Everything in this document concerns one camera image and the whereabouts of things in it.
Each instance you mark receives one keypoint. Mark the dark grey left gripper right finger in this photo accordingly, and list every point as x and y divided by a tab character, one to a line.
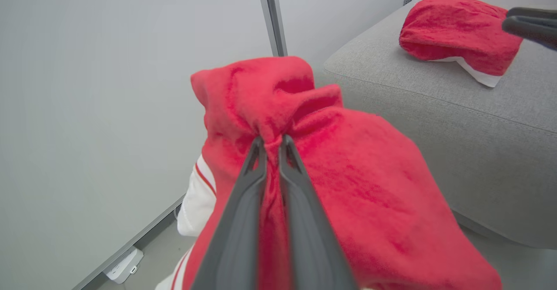
309	238

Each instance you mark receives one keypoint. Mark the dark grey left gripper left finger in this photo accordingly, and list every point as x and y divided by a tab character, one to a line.
237	233

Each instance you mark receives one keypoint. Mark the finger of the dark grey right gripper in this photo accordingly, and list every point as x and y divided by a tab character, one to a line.
535	31
535	12

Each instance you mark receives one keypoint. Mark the red plush garment white sleeves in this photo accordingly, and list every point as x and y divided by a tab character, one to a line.
370	185

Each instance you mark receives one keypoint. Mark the red plush garment white trim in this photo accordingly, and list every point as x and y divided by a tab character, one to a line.
452	33

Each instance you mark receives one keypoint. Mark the grey fabric sofa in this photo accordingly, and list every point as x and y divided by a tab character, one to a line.
478	151

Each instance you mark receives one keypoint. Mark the white floor socket box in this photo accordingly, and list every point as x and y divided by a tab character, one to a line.
123	266

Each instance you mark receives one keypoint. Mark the grey baseboard rail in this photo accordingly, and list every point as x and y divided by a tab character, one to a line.
130	242

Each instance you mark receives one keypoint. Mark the grey partition post black strip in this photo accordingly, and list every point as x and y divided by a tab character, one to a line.
273	16

